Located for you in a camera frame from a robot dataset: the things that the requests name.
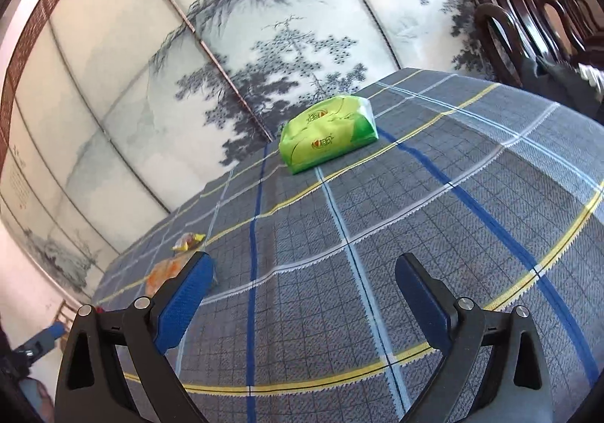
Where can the light wooden stool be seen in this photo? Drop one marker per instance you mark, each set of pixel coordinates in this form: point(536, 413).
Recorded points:
point(63, 312)

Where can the brown lattice wall trim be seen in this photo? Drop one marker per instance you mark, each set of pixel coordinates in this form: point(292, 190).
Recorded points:
point(33, 21)

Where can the dark wooden chair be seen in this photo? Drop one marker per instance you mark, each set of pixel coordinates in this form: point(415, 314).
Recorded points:
point(573, 12)
point(505, 26)

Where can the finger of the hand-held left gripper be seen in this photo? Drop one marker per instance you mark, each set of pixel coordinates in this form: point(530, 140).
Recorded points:
point(47, 335)

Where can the yellow snack packet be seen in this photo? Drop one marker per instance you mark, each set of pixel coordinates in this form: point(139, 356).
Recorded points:
point(188, 242)

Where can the person's left hand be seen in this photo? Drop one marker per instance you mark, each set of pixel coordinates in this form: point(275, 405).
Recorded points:
point(37, 402)

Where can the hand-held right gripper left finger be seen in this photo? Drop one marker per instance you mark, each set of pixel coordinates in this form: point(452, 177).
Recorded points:
point(184, 302)

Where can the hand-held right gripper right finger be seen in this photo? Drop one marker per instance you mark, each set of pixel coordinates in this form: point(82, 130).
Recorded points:
point(424, 302)

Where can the green tissue pack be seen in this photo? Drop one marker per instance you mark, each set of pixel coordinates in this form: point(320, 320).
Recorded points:
point(325, 135)

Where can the plaid grey tablecloth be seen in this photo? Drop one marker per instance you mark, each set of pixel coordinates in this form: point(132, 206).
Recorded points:
point(377, 239)

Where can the orange snack packet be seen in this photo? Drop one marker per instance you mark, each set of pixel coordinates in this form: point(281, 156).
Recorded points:
point(163, 275)

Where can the ink landscape wall panels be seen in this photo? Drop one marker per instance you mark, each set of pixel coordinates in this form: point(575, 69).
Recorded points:
point(141, 73)

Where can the black bag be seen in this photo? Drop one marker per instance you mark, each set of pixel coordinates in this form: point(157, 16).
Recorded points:
point(561, 88)

